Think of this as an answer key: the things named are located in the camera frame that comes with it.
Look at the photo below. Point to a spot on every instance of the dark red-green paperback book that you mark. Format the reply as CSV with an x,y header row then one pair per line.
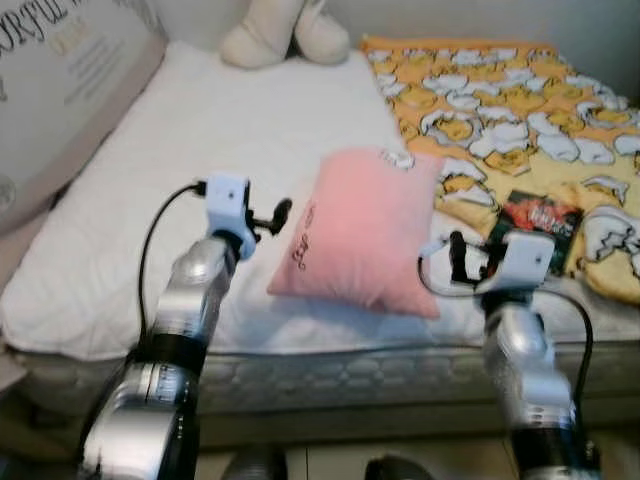
x,y
540,215

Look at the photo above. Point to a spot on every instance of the pink plush pillow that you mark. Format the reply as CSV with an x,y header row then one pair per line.
x,y
360,230

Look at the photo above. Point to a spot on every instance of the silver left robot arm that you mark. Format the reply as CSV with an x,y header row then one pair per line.
x,y
190,290

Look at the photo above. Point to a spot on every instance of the white quilted mattress pad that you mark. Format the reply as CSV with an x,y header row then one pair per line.
x,y
200,130

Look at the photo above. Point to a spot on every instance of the yellow cartoon print blanket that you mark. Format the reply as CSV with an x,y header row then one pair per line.
x,y
500,100

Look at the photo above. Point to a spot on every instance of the beige plush toy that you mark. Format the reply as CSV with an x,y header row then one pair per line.
x,y
270,40

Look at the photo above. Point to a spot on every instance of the grey bed base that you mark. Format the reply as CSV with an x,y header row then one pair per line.
x,y
350,428

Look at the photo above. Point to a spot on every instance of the grey robot right foot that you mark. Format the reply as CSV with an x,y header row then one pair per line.
x,y
400,468

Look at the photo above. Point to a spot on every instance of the grey robot foot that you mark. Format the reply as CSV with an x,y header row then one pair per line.
x,y
255,465
400,468

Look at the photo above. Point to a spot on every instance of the grey printed headboard cushion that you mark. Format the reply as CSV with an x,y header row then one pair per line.
x,y
70,90

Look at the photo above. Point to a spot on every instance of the grey robot left foot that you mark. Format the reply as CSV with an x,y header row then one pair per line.
x,y
255,465

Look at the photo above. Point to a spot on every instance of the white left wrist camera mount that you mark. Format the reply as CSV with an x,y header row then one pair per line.
x,y
228,200

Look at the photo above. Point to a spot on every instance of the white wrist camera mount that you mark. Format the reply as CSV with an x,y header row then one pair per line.
x,y
525,260
228,200

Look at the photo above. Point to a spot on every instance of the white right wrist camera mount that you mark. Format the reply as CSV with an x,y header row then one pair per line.
x,y
525,260

